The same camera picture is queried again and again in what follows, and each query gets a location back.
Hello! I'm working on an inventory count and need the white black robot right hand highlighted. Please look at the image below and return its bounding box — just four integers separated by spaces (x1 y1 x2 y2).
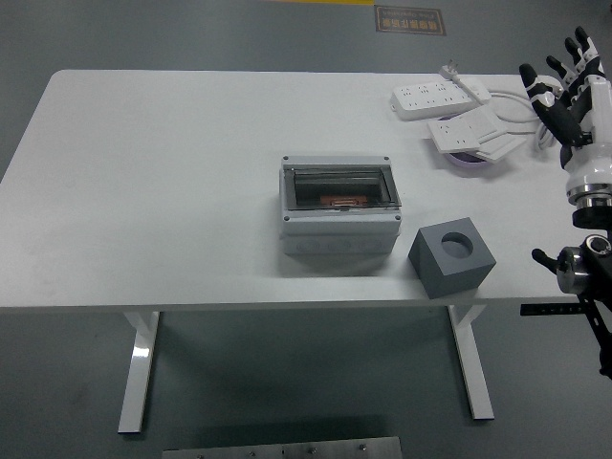
519 26 612 192

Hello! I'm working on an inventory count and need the orange cylindrical battery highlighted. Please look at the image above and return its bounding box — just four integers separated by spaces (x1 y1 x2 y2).
318 193 369 209

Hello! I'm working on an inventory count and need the grey plastic enclosure box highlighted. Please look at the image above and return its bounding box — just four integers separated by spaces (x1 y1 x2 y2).
278 153 403 255

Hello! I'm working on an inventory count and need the smoky transparent hinged box lid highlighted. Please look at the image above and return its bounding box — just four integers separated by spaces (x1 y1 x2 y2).
285 165 401 210

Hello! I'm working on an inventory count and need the grey cube battery holder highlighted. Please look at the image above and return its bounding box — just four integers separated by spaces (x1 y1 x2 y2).
408 217 497 301

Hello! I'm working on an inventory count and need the purple round dish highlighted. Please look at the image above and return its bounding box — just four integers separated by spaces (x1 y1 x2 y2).
437 114 493 172

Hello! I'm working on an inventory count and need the white socket panel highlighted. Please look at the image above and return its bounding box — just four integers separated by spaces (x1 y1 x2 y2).
426 107 501 154

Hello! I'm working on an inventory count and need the long white power strip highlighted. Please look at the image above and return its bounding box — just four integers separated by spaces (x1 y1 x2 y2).
387 80 492 120

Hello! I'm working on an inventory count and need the black table control panel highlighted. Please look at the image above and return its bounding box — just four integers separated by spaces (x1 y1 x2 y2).
520 302 582 317

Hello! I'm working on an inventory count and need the brown floor sign sticker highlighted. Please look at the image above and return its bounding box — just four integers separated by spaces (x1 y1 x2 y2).
374 4 448 37

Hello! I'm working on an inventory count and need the white table leg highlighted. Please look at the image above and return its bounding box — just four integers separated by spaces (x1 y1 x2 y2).
118 310 162 435
448 304 494 422

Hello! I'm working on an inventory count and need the white power cord with plug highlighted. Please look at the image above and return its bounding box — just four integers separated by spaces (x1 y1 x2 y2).
438 59 569 153

